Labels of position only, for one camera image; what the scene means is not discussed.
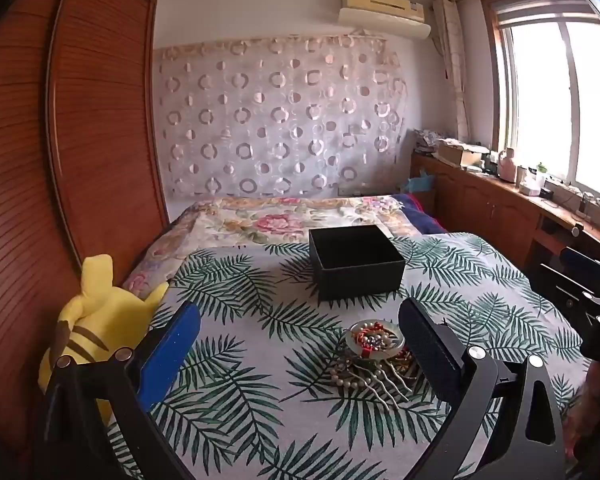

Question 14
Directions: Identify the window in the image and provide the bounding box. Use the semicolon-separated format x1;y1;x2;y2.
482;0;600;206

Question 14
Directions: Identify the yellow plush toy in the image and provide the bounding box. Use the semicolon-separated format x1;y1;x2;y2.
37;254;170;406

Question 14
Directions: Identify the crumpled patterned paper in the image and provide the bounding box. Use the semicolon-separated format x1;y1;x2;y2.
414;127;456;155

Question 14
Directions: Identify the dark bead bracelet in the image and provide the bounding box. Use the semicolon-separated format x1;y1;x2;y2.
390;347;422;376

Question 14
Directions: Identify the palm leaf bed sheet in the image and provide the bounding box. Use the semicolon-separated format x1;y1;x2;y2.
107;232;588;480

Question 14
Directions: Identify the teal bag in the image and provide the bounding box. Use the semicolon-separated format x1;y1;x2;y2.
409;170;436;193

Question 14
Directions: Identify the wooden cabinet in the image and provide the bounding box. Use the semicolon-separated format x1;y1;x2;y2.
410;152;600;281

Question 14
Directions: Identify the circle patterned curtain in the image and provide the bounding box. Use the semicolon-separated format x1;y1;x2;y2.
152;32;410;200

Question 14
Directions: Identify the red bead bracelet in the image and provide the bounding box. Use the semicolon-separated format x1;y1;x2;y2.
344;321;406;361

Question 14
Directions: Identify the black square box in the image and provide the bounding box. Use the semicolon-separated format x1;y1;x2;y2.
308;224;407;303

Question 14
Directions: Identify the air conditioner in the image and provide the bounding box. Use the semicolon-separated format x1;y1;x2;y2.
337;0;432;41

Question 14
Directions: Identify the wooden wardrobe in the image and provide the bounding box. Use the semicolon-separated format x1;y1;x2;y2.
0;0;171;461

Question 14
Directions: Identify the pink kettle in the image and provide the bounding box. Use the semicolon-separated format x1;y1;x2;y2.
497;147;518;182

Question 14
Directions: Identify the dark blue blanket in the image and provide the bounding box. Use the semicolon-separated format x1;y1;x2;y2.
392;192;448;236

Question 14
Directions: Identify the cream pearl necklace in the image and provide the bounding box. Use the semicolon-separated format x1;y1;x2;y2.
327;355;376;391

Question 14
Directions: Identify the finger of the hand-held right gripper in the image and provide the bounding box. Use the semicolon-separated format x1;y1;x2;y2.
540;262;600;333
562;246;600;286

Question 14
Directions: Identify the bundled pale curtain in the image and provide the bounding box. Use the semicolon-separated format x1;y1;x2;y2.
432;0;471;141

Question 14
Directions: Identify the metal hair comb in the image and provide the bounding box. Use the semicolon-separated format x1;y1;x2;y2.
350;365;421;411

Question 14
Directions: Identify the cardboard box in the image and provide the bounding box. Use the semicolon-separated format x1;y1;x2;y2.
437;140;491;168

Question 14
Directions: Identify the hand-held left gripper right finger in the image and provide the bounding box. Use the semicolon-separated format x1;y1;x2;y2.
397;297;568;480

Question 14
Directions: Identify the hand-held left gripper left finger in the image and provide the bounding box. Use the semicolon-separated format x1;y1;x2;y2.
45;301;202;480

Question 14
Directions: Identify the floral blanket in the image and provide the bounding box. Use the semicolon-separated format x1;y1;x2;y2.
122;195;421;293

